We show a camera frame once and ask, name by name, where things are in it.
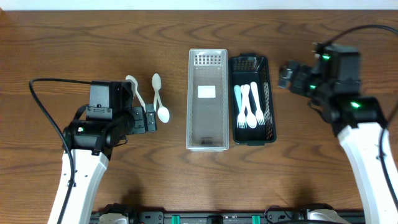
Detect white spoon bowl down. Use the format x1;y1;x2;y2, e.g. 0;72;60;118
156;91;170;123

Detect white spoon bowl up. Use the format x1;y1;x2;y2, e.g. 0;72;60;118
152;73;161;111

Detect white spoon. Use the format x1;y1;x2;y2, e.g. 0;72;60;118
245;84;257;128
125;75;146;111

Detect black plastic basket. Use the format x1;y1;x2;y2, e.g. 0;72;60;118
228;53;277;146

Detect white fork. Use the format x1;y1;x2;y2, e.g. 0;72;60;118
237;85;248;129
250;82;265;126

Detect pale green fork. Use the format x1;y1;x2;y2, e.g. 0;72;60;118
234;85;242;113

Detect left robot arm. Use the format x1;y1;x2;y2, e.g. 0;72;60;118
49;75;157;223

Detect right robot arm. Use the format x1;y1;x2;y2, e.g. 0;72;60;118
279;44;397;223

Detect white label in basket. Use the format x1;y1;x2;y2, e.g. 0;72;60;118
197;85;216;98

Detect clear plastic basket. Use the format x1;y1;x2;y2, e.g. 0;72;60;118
186;49;229;152

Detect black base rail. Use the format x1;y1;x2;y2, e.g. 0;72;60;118
90;202;366;224

